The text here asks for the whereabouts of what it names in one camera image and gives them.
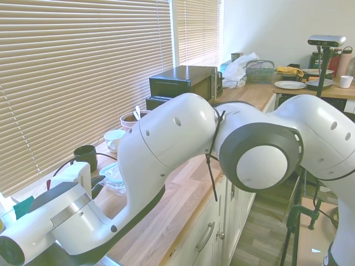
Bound black camera stand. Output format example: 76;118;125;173
278;45;332;266

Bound small white cup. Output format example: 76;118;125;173
340;75;355;89

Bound small black countertop appliance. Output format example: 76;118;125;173
215;70;224;96

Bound white plastic bag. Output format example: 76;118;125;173
223;52;260;89

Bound yellow cloth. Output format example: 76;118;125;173
275;65;305;79

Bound green clamp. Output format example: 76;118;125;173
286;198;324;231

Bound grey baking tray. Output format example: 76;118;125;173
306;78;333;91

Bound narrow beige window blind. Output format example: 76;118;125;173
176;0;221;67

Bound black microwave oven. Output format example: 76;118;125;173
149;65;219;103

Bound glass container with teal lid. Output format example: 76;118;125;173
99;162;120;184

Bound clear glass food container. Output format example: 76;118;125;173
104;177;127;196

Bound white kitchen cabinet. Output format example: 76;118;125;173
160;94;278;266

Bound red water bottle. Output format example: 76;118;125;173
328;48;342;78

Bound green mesh basket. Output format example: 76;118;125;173
245;59;275;84

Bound plate with food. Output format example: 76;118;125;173
301;68;335;76

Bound pink water bottle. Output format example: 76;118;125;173
339;46;353;78

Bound teal plastic container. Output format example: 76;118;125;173
220;59;234;73

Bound green and yellow sponge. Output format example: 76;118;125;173
13;196;34;219

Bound white ceramic mug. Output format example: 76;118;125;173
104;129;126;154

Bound silver cabinet bar handle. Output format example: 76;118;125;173
195;221;216;253

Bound black toaster oven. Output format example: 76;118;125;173
145;95;173;111

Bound beige bowl with brown inside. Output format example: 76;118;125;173
120;110;152;127

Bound black ceramic mug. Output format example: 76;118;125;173
73;145;98;173

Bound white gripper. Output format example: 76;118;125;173
50;162;107;199

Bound wide beige window blind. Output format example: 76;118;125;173
0;0;174;198

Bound dark supplement jar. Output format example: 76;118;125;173
310;51;324;70

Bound grey stereo camera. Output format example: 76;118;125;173
307;35;347;48

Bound white dinner plate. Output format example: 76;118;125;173
273;80;307;90

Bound stainless steel sink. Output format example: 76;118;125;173
97;253;124;266

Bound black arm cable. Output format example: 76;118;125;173
52;101;355;203

